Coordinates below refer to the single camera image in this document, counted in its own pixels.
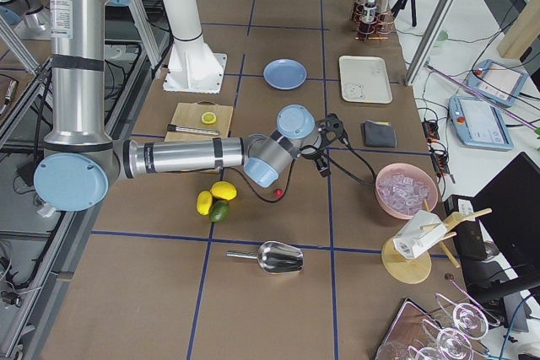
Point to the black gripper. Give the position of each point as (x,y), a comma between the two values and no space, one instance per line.
(312,154)

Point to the blue plastic plate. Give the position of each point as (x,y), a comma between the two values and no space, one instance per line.
(284,74)

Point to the red strawberry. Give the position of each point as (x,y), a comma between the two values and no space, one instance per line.
(278,193)

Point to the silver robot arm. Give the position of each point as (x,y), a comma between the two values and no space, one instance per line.
(81,160)

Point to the grey folded cloth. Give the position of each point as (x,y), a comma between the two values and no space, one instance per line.
(378,135)

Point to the cream bear tray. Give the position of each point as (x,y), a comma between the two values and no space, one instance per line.
(364,79)

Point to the pink bowl of ice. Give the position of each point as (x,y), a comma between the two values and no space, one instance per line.
(404,189)

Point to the lemon half slice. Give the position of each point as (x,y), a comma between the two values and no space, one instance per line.
(209,118)

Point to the tea bottle white cap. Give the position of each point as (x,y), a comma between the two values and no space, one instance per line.
(369,10)

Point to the whole yellow lemon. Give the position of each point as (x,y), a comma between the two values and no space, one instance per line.
(223,190)

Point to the wooden cutting board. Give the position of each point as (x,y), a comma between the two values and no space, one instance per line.
(189,114)

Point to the white paper carton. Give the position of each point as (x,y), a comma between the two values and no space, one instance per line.
(419,234)

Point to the green lime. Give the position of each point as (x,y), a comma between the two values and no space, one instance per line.
(219,211)

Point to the steel ice scoop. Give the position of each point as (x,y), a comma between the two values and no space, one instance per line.
(274,257)

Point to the blue teach pendant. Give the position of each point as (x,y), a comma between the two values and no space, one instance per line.
(497,82)
(479,125)

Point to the wooden cup stand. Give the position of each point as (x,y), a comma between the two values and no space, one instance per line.
(417,270)

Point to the steel cylinder black cap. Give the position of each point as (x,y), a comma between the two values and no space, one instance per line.
(192,130)

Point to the black monitor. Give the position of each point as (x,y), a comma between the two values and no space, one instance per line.
(513,225)

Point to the wine glass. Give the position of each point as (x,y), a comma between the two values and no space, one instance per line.
(451,343)
(468,316)

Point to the copper wire bottle rack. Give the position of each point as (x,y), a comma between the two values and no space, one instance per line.
(380,29)

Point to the black camera tripod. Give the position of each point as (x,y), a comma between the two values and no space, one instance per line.
(400,5)

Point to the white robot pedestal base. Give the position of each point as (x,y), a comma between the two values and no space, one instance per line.
(193,67)

